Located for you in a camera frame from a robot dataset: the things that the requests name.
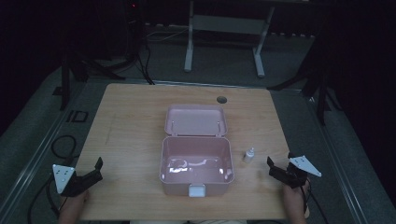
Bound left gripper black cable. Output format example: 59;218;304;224
27;174;68;224

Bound metal floor rail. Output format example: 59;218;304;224
0;81;108;217
300;88;372;224

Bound black looped floor cable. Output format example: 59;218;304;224
50;134;81;161

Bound small white dropper bottle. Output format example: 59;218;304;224
242;147;256;164

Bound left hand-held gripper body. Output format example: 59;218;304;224
51;163;95;198

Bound person's left hand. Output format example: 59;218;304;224
59;189;91;216

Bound black floor bracket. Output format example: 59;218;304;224
65;109;89;123

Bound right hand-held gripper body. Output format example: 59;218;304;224
277;152;322;189

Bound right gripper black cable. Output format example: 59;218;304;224
299;177;330;224

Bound person's right hand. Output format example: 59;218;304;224
282;179;311;216

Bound black tripod stand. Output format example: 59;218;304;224
51;0;126;112
266;27;344;127

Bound pink plastic storage box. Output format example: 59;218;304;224
159;104;235;198

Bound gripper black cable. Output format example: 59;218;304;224
299;177;330;224
27;174;68;224

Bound black hanging cables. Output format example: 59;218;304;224
135;31;156;86

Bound white metal frame stand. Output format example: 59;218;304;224
183;0;276;78

